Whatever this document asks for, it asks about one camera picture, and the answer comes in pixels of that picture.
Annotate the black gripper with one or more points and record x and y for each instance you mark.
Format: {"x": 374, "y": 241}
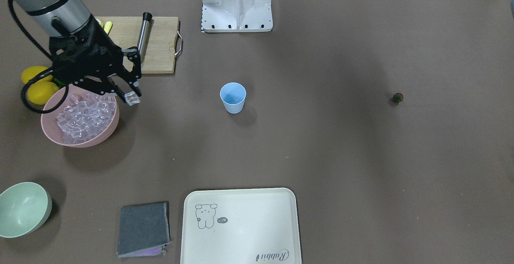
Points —
{"x": 97, "y": 44}

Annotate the clear ice cube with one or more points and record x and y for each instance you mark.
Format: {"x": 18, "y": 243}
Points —
{"x": 132, "y": 98}

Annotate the red strawberry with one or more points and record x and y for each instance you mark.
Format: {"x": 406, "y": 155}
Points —
{"x": 398, "y": 98}

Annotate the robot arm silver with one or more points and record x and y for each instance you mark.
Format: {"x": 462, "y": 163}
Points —
{"x": 62, "y": 18}

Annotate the pink bowl of ice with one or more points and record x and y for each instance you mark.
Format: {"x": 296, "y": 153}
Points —
{"x": 84, "y": 119}

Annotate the light blue plastic cup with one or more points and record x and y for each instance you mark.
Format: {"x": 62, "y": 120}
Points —
{"x": 233, "y": 97}

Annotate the wooden cutting board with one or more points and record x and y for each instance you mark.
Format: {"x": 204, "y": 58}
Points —
{"x": 161, "y": 51}

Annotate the yellow plastic knife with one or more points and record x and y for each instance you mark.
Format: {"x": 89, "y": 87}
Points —
{"x": 107, "y": 27}

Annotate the green lime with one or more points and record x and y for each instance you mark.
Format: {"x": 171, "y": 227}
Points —
{"x": 60, "y": 84}

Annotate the steel muddler black tip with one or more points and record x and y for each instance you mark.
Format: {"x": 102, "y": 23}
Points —
{"x": 145, "y": 30}

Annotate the whole yellow lemon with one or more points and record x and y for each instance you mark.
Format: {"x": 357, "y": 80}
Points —
{"x": 30, "y": 72}

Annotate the folded grey cloth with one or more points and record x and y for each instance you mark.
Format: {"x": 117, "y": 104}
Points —
{"x": 143, "y": 230}

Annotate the mint green bowl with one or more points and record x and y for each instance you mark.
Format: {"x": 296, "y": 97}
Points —
{"x": 24, "y": 207}

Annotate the cream rabbit tray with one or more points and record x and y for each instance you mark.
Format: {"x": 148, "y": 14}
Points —
{"x": 241, "y": 226}

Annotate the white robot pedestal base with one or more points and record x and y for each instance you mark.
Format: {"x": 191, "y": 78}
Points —
{"x": 236, "y": 16}

